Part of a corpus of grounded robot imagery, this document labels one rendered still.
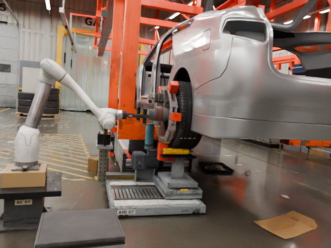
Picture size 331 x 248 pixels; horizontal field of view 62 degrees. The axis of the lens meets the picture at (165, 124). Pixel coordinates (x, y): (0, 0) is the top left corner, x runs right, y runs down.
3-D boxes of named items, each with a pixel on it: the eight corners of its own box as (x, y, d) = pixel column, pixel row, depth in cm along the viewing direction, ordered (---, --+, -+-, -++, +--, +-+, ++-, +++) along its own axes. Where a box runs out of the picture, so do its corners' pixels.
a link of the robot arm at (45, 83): (11, 152, 210) (11, 147, 229) (34, 157, 218) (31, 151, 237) (44, 57, 214) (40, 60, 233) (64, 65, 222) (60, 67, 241)
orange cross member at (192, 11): (253, 37, 546) (255, 16, 543) (122, 17, 477) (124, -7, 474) (250, 38, 558) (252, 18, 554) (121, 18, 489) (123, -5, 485)
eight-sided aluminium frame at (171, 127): (174, 146, 246) (179, 85, 241) (167, 146, 244) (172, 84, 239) (159, 137, 298) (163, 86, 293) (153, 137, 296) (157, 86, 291)
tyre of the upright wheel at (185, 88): (190, 73, 288) (178, 127, 320) (169, 70, 282) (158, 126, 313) (213, 100, 233) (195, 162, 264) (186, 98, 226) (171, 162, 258)
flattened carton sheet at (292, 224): (323, 226, 239) (323, 222, 239) (285, 240, 209) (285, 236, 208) (290, 213, 264) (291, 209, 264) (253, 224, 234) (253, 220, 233)
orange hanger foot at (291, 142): (321, 146, 375) (324, 121, 372) (288, 145, 361) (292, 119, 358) (312, 144, 391) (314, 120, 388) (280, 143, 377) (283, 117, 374)
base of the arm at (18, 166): (10, 172, 192) (10, 165, 191) (14, 165, 212) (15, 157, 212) (38, 171, 198) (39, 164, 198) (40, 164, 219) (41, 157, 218)
